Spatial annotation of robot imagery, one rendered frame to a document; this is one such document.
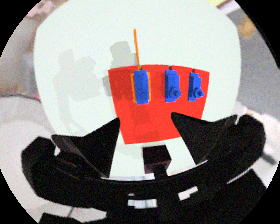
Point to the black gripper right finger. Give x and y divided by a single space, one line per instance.
200 135

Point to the blue micro servo with orange cable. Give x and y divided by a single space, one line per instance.
141 80

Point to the red flat deck plate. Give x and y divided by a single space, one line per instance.
171 89

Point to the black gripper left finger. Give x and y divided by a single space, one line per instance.
97 148

